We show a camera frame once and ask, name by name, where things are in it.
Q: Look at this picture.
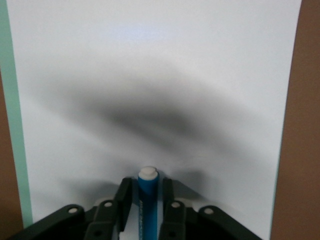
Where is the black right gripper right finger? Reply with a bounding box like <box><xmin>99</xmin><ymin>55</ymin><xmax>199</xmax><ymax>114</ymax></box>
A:
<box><xmin>158</xmin><ymin>177</ymin><xmax>263</xmax><ymax>240</ymax></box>

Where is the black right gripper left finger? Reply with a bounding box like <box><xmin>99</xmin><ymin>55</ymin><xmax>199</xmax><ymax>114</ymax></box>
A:
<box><xmin>9</xmin><ymin>176</ymin><xmax>133</xmax><ymax>240</ymax></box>

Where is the blue marker white cap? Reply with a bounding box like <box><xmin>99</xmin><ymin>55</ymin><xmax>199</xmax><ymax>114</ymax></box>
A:
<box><xmin>137</xmin><ymin>165</ymin><xmax>160</xmax><ymax>240</ymax></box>

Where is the white paper on green clipboard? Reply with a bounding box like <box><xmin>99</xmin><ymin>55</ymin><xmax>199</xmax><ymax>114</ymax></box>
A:
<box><xmin>0</xmin><ymin>0</ymin><xmax>303</xmax><ymax>240</ymax></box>

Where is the white paper sheet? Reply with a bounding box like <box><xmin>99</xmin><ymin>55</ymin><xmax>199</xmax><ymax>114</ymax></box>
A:
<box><xmin>6</xmin><ymin>0</ymin><xmax>303</xmax><ymax>240</ymax></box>

